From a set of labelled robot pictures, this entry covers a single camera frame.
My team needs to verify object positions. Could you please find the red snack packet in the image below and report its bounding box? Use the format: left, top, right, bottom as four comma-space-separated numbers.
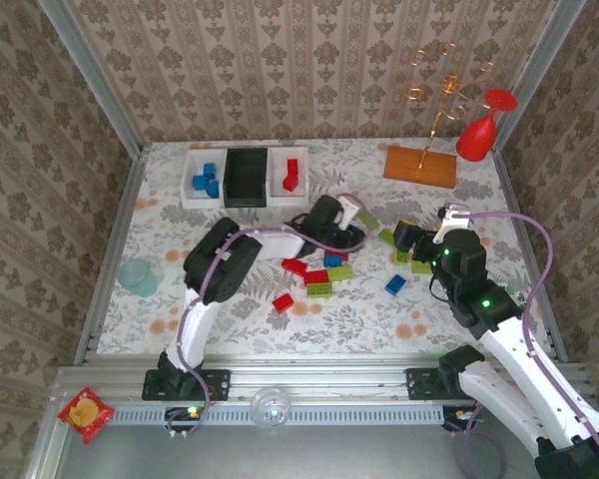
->
57, 387, 116, 445

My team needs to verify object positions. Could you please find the aluminium frame side rail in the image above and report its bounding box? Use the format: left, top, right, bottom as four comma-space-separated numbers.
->
72, 147, 149, 365
493, 149, 570, 363

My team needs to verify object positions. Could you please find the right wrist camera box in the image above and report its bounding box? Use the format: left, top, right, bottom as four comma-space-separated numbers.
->
433, 201, 473, 244

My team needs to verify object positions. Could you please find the pale teal cup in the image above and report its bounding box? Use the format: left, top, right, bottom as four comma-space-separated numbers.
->
118, 257, 159, 299

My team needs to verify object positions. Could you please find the white plastic container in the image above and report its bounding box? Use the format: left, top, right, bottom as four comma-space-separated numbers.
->
268, 146, 310, 208
181, 148, 229, 210

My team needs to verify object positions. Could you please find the red plastic goblet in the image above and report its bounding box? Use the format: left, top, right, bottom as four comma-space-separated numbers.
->
455, 88, 519, 164

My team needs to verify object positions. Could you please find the floral patterned table cover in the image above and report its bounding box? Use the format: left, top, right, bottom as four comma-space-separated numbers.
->
97, 138, 555, 359

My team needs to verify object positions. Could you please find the black plastic container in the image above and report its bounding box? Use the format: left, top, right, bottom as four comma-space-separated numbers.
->
223, 147, 271, 210

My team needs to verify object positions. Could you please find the clear glass dome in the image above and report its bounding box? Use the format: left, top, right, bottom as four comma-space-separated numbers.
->
249, 386, 292, 429

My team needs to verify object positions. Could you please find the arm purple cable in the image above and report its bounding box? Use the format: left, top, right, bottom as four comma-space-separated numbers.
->
168, 193, 369, 440
448, 211, 599, 479

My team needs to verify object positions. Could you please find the grey slotted cable duct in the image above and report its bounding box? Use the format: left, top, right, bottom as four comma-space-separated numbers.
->
113, 403, 445, 426

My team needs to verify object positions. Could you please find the aluminium frame post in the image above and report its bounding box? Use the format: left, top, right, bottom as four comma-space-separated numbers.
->
35, 0, 146, 157
493, 0, 588, 156

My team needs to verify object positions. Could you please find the black controller board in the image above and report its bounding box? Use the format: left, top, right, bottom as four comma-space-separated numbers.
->
441, 404, 486, 434
164, 405, 205, 434

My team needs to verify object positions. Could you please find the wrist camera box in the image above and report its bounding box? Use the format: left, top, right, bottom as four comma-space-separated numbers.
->
337, 196, 361, 229
433, 201, 473, 244

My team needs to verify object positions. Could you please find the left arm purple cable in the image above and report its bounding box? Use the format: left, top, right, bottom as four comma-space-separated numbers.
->
168, 193, 369, 440

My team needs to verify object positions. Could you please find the aluminium frame cross beam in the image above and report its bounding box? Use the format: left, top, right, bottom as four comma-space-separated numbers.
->
53, 354, 594, 404

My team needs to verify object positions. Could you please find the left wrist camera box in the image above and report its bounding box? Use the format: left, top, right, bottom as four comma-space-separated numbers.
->
337, 196, 361, 229

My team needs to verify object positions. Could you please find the grey metal plate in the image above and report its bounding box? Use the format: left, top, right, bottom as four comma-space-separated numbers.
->
54, 423, 545, 479

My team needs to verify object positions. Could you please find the aluminium frame lower rail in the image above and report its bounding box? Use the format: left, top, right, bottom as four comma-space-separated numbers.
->
568, 396, 599, 430
24, 388, 76, 479

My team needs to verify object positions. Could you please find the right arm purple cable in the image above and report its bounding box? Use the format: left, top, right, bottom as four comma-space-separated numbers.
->
448, 211, 599, 479

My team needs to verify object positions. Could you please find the gold wire stand wooden base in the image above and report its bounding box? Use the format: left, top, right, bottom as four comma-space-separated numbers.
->
382, 42, 500, 190

